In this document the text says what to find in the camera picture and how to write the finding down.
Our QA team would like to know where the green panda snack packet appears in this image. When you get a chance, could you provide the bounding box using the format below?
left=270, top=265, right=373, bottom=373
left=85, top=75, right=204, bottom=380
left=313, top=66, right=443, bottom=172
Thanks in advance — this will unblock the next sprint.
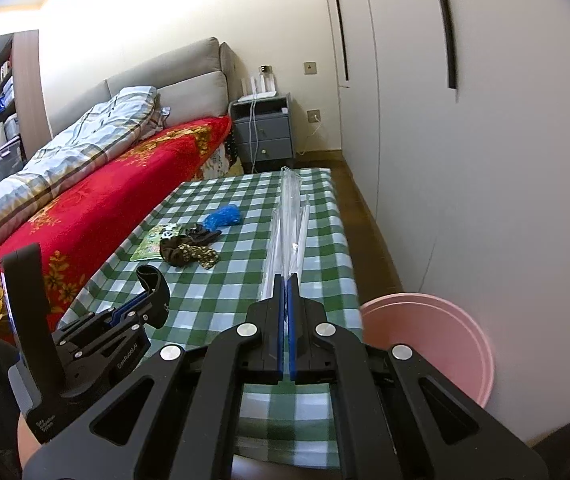
left=130, top=223, right=181, bottom=261

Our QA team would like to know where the brown camouflage cloth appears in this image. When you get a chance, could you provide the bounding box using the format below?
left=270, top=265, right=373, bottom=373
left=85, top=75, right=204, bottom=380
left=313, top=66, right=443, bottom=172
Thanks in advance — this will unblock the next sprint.
left=159, top=223, right=222, bottom=269

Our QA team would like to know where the blue plastic bag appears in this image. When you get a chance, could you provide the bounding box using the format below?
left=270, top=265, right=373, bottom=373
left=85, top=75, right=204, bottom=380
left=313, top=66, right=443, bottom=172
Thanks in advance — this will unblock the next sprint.
left=203, top=204, right=243, bottom=232

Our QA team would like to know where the clear plastic tube package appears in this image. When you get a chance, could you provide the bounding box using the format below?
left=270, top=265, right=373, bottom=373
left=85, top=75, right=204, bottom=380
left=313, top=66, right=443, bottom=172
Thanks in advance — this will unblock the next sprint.
left=258, top=167, right=311, bottom=300

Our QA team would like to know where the pink plastic trash bin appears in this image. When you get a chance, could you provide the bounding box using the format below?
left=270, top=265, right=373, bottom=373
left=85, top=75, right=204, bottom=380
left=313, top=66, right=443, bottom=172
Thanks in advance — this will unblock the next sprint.
left=360, top=292, right=495, bottom=408

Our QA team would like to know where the left hand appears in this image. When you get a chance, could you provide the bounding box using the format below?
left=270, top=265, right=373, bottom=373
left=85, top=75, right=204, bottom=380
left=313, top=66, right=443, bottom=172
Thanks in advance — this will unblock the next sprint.
left=16, top=415, right=41, bottom=467

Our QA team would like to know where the red floral blanket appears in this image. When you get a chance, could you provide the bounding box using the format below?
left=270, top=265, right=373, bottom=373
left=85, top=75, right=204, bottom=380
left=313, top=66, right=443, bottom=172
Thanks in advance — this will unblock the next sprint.
left=0, top=116, right=232, bottom=339

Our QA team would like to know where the blue plaid folded quilt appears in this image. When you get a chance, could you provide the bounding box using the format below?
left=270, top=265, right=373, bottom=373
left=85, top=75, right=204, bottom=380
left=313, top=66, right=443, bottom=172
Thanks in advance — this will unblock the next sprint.
left=0, top=86, right=163, bottom=246

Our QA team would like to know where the green checkered tablecloth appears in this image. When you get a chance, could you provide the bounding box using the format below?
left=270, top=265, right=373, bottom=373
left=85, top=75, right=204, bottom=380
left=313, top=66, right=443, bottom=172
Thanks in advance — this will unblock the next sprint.
left=61, top=168, right=362, bottom=469

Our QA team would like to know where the floral bed sheet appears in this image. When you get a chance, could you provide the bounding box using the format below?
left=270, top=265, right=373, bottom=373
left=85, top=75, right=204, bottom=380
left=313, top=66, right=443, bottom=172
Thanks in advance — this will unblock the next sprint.
left=193, top=144, right=244, bottom=181

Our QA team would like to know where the wooden bookshelf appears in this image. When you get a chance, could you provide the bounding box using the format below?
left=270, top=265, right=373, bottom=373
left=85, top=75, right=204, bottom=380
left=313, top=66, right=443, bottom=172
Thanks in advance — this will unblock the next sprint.
left=0, top=29, right=51, bottom=182

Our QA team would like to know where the grey bedside cabinet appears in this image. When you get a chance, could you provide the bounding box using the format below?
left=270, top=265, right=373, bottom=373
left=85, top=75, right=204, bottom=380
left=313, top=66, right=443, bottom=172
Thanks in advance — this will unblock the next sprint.
left=229, top=93, right=295, bottom=165

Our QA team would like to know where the beige upholstered headboard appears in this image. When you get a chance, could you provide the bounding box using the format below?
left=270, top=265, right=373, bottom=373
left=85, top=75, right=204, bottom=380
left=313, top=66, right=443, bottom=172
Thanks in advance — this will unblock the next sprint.
left=48, top=37, right=242, bottom=136

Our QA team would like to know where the white wifi router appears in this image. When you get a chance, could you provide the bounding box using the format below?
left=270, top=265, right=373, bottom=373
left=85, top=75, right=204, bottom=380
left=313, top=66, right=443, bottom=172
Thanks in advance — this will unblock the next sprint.
left=238, top=73, right=277, bottom=102

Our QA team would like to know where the white wardrobe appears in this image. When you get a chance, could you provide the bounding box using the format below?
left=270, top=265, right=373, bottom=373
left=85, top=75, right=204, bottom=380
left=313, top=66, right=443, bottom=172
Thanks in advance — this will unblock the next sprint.
left=327, top=0, right=570, bottom=441

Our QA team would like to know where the white charging cable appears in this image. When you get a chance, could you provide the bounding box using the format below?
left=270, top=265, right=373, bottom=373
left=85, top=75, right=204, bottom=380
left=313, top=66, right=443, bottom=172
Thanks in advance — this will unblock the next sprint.
left=247, top=96, right=261, bottom=175

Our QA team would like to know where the lower wall socket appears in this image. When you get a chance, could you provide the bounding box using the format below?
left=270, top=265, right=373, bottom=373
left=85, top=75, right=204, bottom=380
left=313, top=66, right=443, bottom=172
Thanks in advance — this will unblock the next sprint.
left=307, top=110, right=321, bottom=124

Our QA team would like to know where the upper wall switch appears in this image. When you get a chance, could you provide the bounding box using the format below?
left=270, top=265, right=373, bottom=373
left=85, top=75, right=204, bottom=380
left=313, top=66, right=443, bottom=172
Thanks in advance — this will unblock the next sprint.
left=303, top=62, right=317, bottom=75

